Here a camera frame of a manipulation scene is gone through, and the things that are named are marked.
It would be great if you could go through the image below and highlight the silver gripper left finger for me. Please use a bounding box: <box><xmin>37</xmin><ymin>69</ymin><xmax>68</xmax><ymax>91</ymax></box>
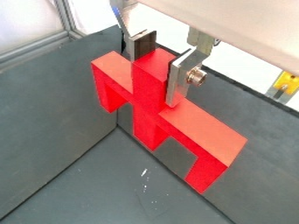
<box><xmin>109</xmin><ymin>0</ymin><xmax>156</xmax><ymax>61</ymax></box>

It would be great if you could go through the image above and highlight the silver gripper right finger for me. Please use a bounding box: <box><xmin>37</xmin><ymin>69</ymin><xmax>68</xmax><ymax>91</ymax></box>
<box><xmin>165</xmin><ymin>27</ymin><xmax>214</xmax><ymax>108</ymax></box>

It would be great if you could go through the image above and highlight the yellow metal bracket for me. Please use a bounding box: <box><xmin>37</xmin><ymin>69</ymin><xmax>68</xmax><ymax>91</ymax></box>
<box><xmin>265</xmin><ymin>71</ymin><xmax>299</xmax><ymax>104</ymax></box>

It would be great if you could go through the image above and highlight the red stepped block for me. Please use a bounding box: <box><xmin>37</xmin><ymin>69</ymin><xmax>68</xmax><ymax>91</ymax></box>
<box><xmin>90</xmin><ymin>48</ymin><xmax>248</xmax><ymax>193</ymax></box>

